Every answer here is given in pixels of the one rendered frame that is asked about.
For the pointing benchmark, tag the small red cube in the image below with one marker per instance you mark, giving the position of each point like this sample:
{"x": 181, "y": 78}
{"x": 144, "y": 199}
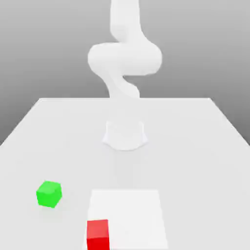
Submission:
{"x": 97, "y": 234}

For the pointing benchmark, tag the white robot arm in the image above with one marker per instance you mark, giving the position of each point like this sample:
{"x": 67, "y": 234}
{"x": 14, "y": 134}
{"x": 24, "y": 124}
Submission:
{"x": 125, "y": 58}

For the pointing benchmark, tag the small green cube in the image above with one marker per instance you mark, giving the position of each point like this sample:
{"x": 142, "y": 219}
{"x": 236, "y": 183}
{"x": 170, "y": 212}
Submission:
{"x": 48, "y": 194}

